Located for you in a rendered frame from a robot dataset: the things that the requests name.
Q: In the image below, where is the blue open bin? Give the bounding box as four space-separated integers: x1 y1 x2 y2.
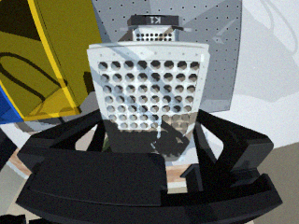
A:
0 85 24 125

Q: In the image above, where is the yellow bin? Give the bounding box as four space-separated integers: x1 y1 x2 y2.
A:
0 0 102 121

